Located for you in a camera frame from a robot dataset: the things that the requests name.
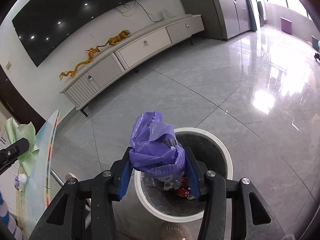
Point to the green plastic bag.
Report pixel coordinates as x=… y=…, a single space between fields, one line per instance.
x=22 y=135

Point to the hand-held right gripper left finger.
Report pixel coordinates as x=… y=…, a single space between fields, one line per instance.
x=125 y=180

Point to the black wall television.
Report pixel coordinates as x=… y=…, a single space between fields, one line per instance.
x=75 y=12

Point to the golden dragon figurine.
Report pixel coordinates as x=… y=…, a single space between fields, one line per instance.
x=80 y=63

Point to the purple box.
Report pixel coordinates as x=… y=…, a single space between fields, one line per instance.
x=286 y=25

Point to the large purple plastic bag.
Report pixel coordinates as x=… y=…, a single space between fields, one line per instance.
x=155 y=152

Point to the white TV console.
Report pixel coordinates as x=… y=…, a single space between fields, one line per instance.
x=145 y=43

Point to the white washing machine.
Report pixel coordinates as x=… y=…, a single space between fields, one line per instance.
x=260 y=7

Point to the dark brown door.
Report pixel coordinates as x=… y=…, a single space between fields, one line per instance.
x=15 y=100

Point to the golden tiger figurine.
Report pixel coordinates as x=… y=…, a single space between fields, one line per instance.
x=118 y=38

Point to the white power strip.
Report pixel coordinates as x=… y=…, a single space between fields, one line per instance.
x=163 y=14

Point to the metal table leg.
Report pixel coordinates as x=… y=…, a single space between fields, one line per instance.
x=57 y=178

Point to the white wall switch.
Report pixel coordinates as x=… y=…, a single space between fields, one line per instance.
x=8 y=65

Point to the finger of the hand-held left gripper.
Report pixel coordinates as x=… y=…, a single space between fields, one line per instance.
x=6 y=166
x=15 y=150

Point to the beige knitted slipper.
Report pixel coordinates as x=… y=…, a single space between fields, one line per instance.
x=175 y=232

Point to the white round trash bin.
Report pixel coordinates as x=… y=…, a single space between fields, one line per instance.
x=212 y=152

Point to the grey refrigerator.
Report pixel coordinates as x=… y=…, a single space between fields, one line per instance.
x=232 y=7

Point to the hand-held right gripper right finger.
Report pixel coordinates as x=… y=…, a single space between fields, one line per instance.
x=192 y=180

